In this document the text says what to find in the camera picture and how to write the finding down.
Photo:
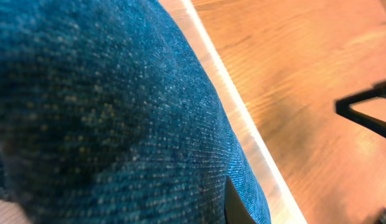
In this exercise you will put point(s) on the blue denim cloth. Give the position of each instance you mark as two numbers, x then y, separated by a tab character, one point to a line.
107	116

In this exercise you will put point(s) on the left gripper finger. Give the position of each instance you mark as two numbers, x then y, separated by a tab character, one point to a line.
234	209

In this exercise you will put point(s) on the clear plastic storage bin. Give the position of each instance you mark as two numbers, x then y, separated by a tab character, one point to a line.
282	205

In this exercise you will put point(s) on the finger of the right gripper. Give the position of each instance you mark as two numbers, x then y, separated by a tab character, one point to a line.
343	108

